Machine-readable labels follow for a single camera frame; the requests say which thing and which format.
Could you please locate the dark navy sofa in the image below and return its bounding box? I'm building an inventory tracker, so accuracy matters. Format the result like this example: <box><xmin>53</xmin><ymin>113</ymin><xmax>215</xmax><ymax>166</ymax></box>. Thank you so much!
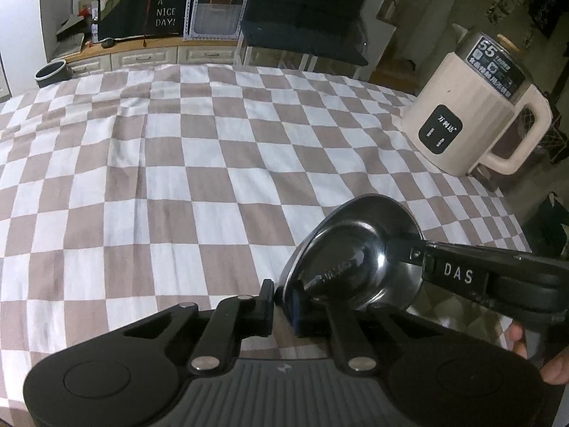
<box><xmin>242</xmin><ymin>0</ymin><xmax>371</xmax><ymax>68</ymax></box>

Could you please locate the round stainless steel bowl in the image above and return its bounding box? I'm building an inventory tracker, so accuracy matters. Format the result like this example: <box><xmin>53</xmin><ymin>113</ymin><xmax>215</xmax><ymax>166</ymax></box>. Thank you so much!
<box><xmin>282</xmin><ymin>193</ymin><xmax>426</xmax><ymax>317</ymax></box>

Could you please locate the black printed cloth sign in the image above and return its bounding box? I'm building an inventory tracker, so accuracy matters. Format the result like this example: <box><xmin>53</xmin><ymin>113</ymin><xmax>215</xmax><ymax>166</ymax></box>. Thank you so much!
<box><xmin>95</xmin><ymin>0</ymin><xmax>193</xmax><ymax>42</ymax></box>

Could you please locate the hanging dark patterned garment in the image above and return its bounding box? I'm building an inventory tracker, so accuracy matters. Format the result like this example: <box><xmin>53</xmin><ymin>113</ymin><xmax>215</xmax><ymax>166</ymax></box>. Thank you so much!
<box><xmin>526</xmin><ymin>0</ymin><xmax>569</xmax><ymax>40</ymax></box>

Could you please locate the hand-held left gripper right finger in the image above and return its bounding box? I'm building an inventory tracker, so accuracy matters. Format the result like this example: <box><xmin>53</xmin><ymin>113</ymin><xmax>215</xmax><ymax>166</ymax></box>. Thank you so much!
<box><xmin>290</xmin><ymin>284</ymin><xmax>450</xmax><ymax>373</ymax></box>

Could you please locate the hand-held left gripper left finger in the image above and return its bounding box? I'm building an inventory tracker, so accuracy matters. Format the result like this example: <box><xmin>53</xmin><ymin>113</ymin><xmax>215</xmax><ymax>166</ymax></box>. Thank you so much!
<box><xmin>118</xmin><ymin>278</ymin><xmax>275</xmax><ymax>373</ymax></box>

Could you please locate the person's right hand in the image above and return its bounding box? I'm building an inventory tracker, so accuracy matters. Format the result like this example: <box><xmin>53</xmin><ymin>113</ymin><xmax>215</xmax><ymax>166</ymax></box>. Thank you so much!
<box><xmin>506</xmin><ymin>321</ymin><xmax>569</xmax><ymax>386</ymax></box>

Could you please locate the grey round trash can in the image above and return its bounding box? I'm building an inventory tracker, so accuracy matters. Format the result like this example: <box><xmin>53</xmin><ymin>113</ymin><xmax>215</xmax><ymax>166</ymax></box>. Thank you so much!
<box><xmin>34</xmin><ymin>61</ymin><xmax>72</xmax><ymax>89</ymax></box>

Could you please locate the low wooden top cabinet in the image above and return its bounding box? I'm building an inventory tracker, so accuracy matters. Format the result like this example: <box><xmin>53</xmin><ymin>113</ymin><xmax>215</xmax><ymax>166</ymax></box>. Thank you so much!
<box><xmin>48</xmin><ymin>36</ymin><xmax>250</xmax><ymax>77</ymax></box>

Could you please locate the grey flat box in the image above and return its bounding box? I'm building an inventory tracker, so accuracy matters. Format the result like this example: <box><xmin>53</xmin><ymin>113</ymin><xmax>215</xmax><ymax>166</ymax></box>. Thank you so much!
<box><xmin>54</xmin><ymin>17</ymin><xmax>88</xmax><ymax>55</ymax></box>

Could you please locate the brown white checkered tablecloth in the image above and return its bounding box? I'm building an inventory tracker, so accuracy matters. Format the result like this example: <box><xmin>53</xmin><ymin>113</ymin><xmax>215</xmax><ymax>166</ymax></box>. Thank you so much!
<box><xmin>0</xmin><ymin>63</ymin><xmax>532</xmax><ymax>411</ymax></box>

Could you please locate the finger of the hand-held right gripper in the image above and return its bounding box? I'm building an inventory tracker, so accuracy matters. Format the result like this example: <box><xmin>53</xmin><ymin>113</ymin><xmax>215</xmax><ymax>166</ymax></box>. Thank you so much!
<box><xmin>384</xmin><ymin>230</ymin><xmax>532</xmax><ymax>277</ymax></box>

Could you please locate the cream electric kettle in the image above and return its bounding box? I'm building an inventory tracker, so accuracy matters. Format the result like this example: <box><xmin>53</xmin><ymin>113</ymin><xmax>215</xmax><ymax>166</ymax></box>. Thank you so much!
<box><xmin>401</xmin><ymin>22</ymin><xmax>554</xmax><ymax>178</ymax></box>

